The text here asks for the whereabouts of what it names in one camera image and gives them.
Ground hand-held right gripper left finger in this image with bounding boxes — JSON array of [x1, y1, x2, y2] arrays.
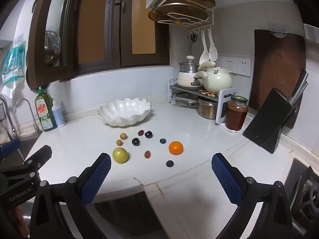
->
[[29, 153, 112, 239]]

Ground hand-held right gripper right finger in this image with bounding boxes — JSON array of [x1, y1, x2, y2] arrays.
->
[[211, 153, 294, 239]]

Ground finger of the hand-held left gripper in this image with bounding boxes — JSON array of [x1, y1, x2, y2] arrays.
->
[[0, 139, 22, 158], [0, 145, 53, 180]]

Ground green plum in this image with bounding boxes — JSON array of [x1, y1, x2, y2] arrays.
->
[[113, 147, 129, 164]]

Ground orange tangerine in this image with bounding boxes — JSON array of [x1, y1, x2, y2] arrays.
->
[[169, 141, 184, 155]]

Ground white scalloped bowl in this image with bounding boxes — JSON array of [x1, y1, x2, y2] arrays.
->
[[100, 98, 152, 127]]

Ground person's left hand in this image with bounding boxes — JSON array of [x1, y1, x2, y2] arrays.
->
[[6, 203, 29, 236]]

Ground green dish soap bottle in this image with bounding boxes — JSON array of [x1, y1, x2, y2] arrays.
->
[[35, 87, 58, 132]]

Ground white pump bottle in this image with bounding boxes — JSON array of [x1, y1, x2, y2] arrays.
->
[[51, 95, 66, 127]]

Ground steel faucet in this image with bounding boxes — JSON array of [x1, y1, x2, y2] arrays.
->
[[14, 98, 43, 136]]

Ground glass jar of sauce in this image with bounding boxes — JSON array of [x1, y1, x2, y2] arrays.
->
[[225, 95, 249, 131]]

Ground grey corner shelf rack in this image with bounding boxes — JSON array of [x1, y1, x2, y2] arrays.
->
[[169, 78, 237, 125]]

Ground stainless steel pot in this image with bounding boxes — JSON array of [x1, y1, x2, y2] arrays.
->
[[197, 97, 220, 120]]

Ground black knife block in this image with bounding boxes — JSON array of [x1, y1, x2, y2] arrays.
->
[[242, 88, 301, 154]]

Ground gas stove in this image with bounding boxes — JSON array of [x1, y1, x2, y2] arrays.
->
[[287, 158, 319, 229]]

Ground printed plastic bag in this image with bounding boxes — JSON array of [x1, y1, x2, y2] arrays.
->
[[1, 33, 27, 99]]

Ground pan with glass lid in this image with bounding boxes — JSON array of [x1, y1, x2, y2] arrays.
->
[[173, 92, 200, 107]]

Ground cream ceramic kettle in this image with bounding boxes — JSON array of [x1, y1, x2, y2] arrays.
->
[[198, 61, 233, 94]]

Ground steel steamer plate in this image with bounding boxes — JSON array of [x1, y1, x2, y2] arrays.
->
[[44, 30, 61, 66]]

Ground steel pot with glass lid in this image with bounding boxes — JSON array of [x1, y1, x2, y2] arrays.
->
[[179, 55, 200, 74]]

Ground dark wooden cutting board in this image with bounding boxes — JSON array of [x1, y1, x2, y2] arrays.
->
[[248, 29, 306, 130]]

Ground white spoon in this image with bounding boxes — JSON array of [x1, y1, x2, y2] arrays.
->
[[199, 31, 210, 65]]

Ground brown wooden window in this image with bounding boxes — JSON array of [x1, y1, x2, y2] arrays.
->
[[26, 0, 172, 90]]

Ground black scissors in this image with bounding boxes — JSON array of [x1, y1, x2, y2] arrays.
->
[[187, 32, 198, 53]]

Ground white wall socket panel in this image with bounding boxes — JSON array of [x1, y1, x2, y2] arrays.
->
[[216, 56, 251, 76]]

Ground black handled knives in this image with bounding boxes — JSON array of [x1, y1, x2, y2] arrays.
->
[[289, 68, 309, 105]]

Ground clear wall hook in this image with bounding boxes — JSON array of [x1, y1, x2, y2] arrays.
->
[[269, 23, 289, 38]]

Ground white wire wall rack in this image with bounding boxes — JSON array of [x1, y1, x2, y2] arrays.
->
[[148, 0, 216, 34]]

